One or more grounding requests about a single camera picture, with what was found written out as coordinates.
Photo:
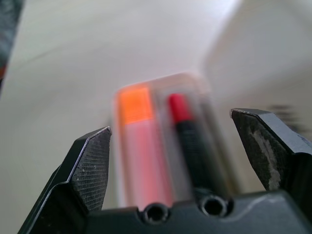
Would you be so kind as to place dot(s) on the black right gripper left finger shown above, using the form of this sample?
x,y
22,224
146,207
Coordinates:
x,y
83,170

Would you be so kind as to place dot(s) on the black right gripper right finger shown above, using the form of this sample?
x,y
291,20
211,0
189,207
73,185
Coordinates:
x,y
273,151

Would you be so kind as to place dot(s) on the orange-capped pink marker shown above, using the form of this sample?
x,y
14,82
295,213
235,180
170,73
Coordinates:
x,y
143,141

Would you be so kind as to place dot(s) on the red-capped black marker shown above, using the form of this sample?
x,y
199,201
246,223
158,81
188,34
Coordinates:
x,y
190,143

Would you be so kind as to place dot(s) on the clear plastic pencil case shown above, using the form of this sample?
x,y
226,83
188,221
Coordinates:
x,y
168,136

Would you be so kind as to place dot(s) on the white box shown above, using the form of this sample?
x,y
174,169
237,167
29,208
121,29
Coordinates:
x,y
263,58

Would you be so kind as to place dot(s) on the dark object with orange spot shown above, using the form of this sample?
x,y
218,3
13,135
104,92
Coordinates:
x,y
6,34

